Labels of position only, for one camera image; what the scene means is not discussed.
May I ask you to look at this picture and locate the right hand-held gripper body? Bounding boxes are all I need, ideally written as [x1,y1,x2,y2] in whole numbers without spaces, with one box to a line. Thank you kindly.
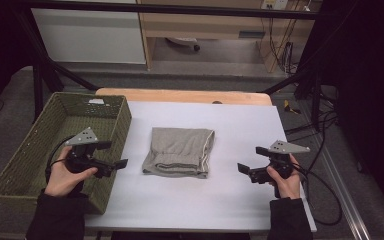
[248,139,311,199]

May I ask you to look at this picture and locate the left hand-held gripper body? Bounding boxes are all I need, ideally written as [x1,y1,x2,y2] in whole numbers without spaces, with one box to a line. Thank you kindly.
[64,126,115,179]

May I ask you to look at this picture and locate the grey pants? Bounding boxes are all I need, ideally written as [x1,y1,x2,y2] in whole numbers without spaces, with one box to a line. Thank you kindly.
[141,126,216,179]

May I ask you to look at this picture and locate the person's right hand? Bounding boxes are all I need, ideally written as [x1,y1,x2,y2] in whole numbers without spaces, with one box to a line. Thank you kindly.
[266,153,302,201]

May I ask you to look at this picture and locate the person's left hand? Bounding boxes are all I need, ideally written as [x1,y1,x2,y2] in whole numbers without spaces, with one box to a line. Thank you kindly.
[43,146,99,198]

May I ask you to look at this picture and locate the yellow and black tool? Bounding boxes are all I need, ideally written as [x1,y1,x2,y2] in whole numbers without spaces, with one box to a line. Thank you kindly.
[283,99,302,115]

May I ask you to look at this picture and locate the black metal stand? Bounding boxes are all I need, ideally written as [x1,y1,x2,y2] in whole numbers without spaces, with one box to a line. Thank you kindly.
[261,13,324,133]
[11,6,100,124]

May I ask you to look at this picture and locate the light wooden table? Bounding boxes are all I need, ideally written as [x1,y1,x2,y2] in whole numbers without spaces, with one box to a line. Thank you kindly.
[95,87,274,107]

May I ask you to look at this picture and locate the white cabinet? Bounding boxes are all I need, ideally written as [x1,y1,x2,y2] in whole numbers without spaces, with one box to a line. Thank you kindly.
[30,0,147,65]

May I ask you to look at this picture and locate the office chair caster base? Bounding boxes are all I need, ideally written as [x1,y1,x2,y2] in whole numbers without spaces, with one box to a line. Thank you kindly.
[164,36,201,52]

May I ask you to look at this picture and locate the light wooden desk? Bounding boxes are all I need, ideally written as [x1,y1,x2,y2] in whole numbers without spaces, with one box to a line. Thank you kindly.
[136,0,318,73]

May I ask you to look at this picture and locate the white power strip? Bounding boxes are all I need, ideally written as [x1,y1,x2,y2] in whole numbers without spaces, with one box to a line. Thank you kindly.
[261,0,290,11]

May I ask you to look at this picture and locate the black metal crossbar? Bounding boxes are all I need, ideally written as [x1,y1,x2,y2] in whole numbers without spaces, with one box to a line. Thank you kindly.
[13,0,326,21]

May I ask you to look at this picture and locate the left hand-held gripper black cable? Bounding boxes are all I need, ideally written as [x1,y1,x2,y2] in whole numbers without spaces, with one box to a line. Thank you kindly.
[44,134,78,184]

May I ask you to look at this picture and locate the hand-held gripper black cable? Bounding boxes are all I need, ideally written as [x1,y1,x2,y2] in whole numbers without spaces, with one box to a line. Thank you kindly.
[293,162,343,227]
[44,134,78,184]

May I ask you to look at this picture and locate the black floor cables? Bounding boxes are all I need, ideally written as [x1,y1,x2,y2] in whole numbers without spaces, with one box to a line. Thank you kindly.
[284,84,340,136]

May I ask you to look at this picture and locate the right hand-held gripper black cable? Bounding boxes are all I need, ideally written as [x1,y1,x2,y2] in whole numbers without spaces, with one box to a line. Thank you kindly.
[293,162,343,227]

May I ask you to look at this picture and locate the hanging black cable bundle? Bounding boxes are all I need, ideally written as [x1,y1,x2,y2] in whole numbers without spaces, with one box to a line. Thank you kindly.
[267,9,303,75]

